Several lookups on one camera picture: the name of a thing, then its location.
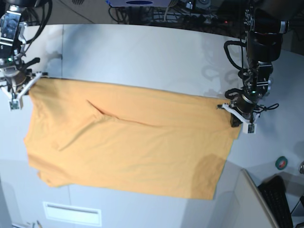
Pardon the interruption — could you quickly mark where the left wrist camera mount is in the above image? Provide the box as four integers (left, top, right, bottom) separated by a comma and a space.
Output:
217, 103, 260, 134

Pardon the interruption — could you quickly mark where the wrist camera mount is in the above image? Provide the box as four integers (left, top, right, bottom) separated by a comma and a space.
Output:
0, 71, 48, 111
217, 103, 260, 134

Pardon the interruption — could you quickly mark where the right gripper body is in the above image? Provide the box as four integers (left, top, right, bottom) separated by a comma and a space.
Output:
2, 68, 32, 89

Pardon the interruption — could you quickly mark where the orange t-shirt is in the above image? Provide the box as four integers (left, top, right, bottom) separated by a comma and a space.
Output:
24, 78, 240, 200

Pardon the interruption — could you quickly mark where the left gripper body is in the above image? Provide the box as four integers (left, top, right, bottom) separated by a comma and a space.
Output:
230, 95, 259, 118

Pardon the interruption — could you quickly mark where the white partition panel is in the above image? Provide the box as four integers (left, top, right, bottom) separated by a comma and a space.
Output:
236, 169, 279, 228

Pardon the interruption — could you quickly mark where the black keyboard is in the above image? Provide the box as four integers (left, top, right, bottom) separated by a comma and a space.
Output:
258, 175, 294, 228

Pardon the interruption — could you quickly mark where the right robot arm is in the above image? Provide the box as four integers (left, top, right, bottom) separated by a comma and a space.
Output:
0, 0, 40, 92

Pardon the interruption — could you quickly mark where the white recessed table tray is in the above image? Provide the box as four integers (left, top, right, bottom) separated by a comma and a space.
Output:
43, 201, 102, 227

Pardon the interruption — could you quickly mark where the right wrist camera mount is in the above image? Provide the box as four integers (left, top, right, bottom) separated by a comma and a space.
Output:
0, 71, 48, 111

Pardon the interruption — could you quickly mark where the green tape roll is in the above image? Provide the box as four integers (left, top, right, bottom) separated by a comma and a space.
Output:
275, 156, 288, 170

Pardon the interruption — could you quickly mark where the metal knob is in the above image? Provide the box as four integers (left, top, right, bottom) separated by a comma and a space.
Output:
299, 162, 304, 174

